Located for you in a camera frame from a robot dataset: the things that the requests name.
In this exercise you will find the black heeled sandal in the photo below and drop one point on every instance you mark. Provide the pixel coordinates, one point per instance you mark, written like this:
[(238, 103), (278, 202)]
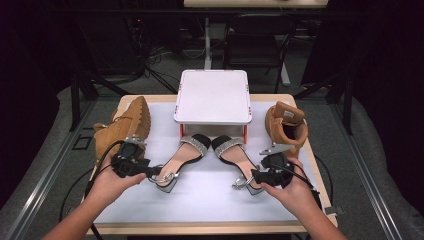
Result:
[(181, 158), (235, 156)]

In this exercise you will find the person's left hand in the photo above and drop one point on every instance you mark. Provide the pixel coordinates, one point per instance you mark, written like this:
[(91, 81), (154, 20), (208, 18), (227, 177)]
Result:
[(106, 185)]

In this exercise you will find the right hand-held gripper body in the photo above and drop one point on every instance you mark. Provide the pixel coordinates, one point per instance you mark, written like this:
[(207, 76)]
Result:
[(276, 180)]

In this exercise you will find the black metal stand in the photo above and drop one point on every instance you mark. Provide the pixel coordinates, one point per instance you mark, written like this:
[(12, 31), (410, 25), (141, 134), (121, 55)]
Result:
[(75, 100), (348, 106)]

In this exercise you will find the tan suede boot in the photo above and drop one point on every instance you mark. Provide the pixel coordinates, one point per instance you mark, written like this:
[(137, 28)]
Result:
[(116, 126), (283, 126)]

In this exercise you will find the black chair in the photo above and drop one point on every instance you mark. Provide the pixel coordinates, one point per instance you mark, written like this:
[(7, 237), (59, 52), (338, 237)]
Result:
[(253, 43)]

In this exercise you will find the white table mat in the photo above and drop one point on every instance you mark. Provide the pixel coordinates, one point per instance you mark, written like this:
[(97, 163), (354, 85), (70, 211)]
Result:
[(206, 203)]

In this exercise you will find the white background desk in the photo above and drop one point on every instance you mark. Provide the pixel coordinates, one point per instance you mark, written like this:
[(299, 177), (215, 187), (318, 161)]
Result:
[(208, 43)]

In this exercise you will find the person's right hand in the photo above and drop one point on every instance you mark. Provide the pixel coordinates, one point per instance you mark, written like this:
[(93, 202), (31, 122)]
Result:
[(296, 195)]

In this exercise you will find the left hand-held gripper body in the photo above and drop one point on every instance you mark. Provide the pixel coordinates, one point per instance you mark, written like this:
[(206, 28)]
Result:
[(131, 163)]

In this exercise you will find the white shoe rack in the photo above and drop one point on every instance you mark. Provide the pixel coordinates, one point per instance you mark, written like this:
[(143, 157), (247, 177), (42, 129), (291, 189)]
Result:
[(213, 96)]

